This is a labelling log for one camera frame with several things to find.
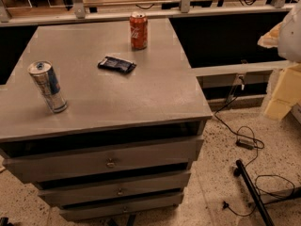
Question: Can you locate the grey drawer cabinet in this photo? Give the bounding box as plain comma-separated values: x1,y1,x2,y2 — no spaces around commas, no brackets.
0,19,212,210

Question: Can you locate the black metal stand leg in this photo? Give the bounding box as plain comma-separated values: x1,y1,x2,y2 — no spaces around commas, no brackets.
234,160,275,226

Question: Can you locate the grey metal railing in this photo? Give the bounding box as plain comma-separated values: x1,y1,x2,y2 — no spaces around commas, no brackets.
0,0,293,27

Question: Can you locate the top grey drawer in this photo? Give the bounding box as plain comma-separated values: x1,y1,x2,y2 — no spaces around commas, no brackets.
4,137,203,184

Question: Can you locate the black floor cable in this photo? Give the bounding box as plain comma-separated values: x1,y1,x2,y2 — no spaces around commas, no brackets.
214,92,296,218

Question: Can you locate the bottom grey drawer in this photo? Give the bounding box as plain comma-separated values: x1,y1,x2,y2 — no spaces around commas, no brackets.
59,191,183,221

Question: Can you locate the middle grey drawer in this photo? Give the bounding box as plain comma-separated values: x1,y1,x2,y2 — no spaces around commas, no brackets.
39,170,190,207

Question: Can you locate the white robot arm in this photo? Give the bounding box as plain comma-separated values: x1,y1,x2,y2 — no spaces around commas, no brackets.
258,3,301,121

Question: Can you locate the red coca cola can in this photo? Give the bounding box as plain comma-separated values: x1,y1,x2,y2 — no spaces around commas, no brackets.
130,11,148,50

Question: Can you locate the grey drawer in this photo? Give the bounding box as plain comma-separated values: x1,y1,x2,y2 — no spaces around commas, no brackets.
4,137,203,184
59,191,183,221
39,170,190,207

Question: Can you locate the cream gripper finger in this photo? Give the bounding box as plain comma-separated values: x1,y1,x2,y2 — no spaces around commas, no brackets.
258,23,282,48
264,63,301,121

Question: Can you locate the small black power adapter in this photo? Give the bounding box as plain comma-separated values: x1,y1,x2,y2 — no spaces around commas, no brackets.
236,139,254,150

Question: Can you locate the silver blue redbull can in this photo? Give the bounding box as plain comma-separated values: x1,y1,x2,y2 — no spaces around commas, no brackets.
27,61,67,113

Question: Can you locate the dark blue rxbar wrapper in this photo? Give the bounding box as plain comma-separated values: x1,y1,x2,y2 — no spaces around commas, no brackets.
97,56,136,74

